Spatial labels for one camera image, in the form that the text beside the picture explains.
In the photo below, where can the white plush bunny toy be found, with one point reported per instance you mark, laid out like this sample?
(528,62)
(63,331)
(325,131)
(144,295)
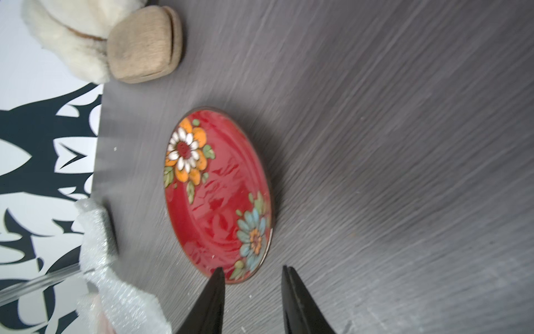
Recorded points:
(77,32)

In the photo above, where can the clear bubble wrap sheet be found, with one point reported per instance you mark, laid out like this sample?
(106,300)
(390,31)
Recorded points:
(127,308)

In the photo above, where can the red floral dinner plate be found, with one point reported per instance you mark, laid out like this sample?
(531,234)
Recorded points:
(218,195)

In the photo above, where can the tan wooden brush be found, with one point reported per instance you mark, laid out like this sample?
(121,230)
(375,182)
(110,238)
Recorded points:
(145,46)

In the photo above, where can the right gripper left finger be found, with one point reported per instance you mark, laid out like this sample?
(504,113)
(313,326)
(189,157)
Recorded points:
(206,316)

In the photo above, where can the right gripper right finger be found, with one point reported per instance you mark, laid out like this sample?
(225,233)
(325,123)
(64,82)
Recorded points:
(301,313)

